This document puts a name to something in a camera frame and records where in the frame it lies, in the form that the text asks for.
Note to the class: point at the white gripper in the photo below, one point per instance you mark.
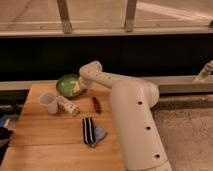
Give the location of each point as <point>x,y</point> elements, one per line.
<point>81,85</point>

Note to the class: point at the green ceramic bowl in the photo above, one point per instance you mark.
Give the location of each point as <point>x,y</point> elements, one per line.
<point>65,85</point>

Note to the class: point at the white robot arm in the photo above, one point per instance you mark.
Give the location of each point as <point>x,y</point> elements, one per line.
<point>131,100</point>

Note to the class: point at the red small object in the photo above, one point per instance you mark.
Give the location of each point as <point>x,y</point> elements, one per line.
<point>96,104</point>

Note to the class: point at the white labelled bottle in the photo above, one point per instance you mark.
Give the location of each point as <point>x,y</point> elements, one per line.
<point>68,105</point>

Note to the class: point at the white plastic cup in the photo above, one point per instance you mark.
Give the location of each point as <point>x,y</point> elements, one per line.
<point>49,102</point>

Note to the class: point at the blue cloth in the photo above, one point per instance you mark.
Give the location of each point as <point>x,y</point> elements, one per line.
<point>100,134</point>

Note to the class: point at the dark objects at left edge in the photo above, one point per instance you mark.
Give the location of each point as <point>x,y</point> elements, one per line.
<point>5,135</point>

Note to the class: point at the white object at right edge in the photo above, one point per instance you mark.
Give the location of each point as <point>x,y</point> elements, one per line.
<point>205,72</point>

